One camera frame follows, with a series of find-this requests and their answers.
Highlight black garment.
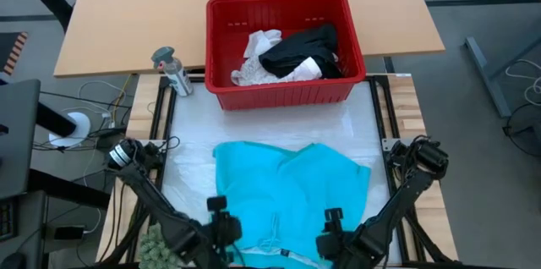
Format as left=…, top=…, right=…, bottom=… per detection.
left=258, top=24, right=343, bottom=80

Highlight grey desk leg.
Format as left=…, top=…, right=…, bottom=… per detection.
left=464, top=36, right=513, bottom=119

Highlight white floor cable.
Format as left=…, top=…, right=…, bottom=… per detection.
left=504, top=58, right=541, bottom=107

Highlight spray bottle with grey trigger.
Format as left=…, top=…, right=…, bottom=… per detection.
left=150, top=46, right=195, bottom=98

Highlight red plastic laundry basket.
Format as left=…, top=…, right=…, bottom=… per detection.
left=205, top=0, right=368, bottom=112

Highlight black floor cable loop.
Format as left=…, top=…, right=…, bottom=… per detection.
left=501, top=103, right=541, bottom=159

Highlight white garment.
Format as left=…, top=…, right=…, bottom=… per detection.
left=230, top=29, right=324, bottom=88

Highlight orange black striped mat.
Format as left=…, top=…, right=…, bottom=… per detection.
left=0, top=31, right=29, bottom=77

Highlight light wooden desk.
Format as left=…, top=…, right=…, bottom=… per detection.
left=53, top=0, right=446, bottom=78

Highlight white round base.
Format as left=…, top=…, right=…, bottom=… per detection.
left=47, top=111, right=92, bottom=149

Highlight teal drawstring shorts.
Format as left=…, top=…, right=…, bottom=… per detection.
left=212, top=140, right=373, bottom=269

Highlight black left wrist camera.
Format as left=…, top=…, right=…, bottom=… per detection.
left=206, top=195, right=228, bottom=215

